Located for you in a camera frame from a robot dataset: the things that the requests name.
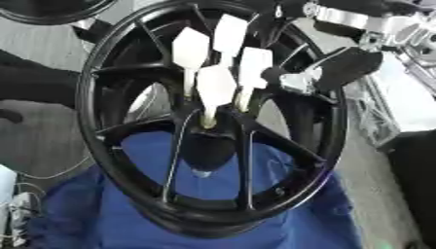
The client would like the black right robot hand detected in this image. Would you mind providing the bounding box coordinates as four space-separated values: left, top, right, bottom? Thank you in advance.
259 46 387 95

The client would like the black spoked wheel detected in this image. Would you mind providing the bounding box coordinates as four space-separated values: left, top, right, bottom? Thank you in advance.
75 0 349 239

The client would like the black round wheel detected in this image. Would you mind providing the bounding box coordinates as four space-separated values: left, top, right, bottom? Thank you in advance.
0 0 120 26

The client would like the silver metal truss frame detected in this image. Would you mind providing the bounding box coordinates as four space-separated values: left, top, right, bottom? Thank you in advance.
344 75 402 152

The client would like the white cable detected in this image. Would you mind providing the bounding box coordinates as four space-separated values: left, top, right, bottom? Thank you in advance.
15 155 94 181

